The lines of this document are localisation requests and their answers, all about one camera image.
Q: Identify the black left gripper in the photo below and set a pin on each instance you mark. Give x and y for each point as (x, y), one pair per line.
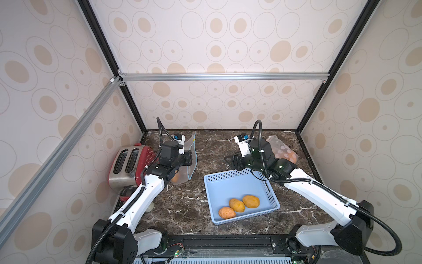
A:
(188, 155)

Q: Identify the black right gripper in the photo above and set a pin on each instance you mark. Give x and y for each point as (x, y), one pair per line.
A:
(236, 160)

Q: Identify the clear blue zipper bag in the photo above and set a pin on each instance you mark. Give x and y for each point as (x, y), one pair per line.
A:
(186, 172)

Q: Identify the clear pink zipper bag spare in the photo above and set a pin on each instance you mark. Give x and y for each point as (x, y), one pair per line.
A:
(281, 150)

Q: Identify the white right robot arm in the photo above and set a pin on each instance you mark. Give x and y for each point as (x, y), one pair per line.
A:
(353, 222)

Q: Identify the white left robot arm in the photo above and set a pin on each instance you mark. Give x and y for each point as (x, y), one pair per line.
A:
(114, 241)

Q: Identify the light blue plastic basket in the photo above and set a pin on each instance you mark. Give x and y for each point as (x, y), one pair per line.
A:
(224, 186)

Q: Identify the red steel toaster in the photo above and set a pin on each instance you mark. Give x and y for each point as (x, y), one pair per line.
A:
(127, 166)

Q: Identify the yellow potato front middle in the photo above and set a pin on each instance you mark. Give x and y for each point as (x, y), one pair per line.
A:
(237, 205)

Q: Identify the orange wrinkled potato front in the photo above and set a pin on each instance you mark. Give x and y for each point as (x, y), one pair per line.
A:
(226, 213)

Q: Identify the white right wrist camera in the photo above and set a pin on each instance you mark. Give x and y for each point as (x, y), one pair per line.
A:
(243, 140)

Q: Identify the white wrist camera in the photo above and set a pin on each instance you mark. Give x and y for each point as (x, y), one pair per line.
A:
(243, 140)
(180, 139)

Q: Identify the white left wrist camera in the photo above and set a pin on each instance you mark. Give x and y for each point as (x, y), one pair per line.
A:
(180, 139)

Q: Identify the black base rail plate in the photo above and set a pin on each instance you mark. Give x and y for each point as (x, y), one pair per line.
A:
(185, 215)

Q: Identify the silver aluminium rail back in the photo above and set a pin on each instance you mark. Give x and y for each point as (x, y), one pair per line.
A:
(226, 76)

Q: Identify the silver aluminium rail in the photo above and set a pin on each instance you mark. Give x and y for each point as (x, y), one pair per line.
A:
(27, 197)
(226, 76)

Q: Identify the black corner frame post left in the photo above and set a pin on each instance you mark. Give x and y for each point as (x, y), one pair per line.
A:
(106, 50)

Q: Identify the black corner frame post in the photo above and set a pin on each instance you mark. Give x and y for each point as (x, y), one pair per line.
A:
(351, 39)
(106, 50)

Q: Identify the silver aluminium rail left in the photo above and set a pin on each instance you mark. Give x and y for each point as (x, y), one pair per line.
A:
(27, 197)

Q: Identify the black corner frame post right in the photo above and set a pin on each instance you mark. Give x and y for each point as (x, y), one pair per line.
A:
(351, 39)

